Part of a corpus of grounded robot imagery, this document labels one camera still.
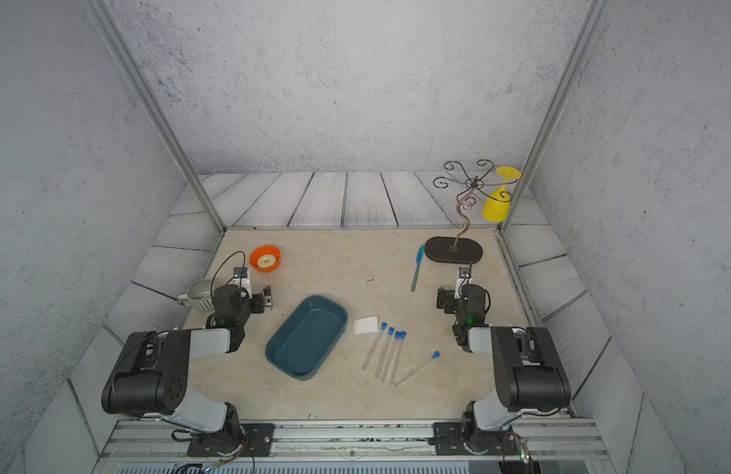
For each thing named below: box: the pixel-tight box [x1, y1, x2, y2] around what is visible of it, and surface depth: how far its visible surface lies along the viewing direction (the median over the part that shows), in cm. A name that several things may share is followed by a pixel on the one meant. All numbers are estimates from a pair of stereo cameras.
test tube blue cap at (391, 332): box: [380, 326, 396, 384], surface depth 90 cm
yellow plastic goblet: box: [482, 165, 522, 223], surface depth 100 cm
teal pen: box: [409, 243, 425, 293], surface depth 112 cm
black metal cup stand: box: [424, 159, 517, 265], surface depth 110 cm
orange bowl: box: [248, 244, 282, 273], surface depth 110 cm
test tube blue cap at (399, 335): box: [387, 330, 407, 386], surface depth 89 cm
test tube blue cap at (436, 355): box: [394, 350, 442, 387], surface depth 88 cm
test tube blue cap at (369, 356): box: [361, 321, 389, 371], surface depth 91 cm
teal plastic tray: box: [264, 295, 349, 381], surface depth 93 cm
